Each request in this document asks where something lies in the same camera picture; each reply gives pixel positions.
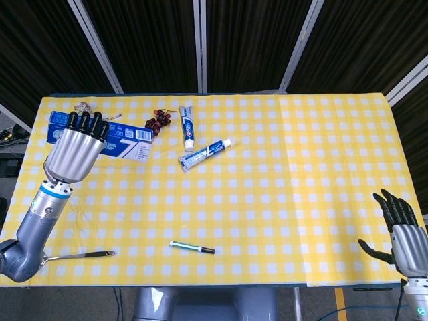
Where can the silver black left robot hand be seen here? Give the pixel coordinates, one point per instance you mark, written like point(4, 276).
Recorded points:
point(73, 157)

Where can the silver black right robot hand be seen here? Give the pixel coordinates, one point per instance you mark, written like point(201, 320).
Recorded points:
point(411, 247)

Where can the blue white toothpaste box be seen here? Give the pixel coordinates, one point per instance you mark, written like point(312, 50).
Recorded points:
point(127, 137)

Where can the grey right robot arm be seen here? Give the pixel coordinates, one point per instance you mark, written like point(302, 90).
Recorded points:
point(418, 301)

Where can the blue white toothpaste tube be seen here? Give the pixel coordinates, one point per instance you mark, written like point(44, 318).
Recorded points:
point(200, 155)
point(188, 127)

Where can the dark red grape bunch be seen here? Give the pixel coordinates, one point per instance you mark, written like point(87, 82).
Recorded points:
point(160, 118)

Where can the metal spoon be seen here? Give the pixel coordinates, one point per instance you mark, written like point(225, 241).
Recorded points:
point(97, 254)

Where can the metal table leg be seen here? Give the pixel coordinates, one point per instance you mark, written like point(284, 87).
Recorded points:
point(297, 304)

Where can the white green marker pen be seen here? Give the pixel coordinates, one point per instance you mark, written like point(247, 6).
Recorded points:
point(187, 246)

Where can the yellow white checkered tablecloth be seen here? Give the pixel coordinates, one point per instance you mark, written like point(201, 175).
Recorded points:
point(234, 200)

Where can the grey robot torso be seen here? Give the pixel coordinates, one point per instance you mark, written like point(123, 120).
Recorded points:
point(200, 307)

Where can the white partition frame post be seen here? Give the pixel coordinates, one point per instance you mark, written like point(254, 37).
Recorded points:
point(301, 47)
point(15, 118)
point(200, 47)
point(411, 75)
point(97, 50)

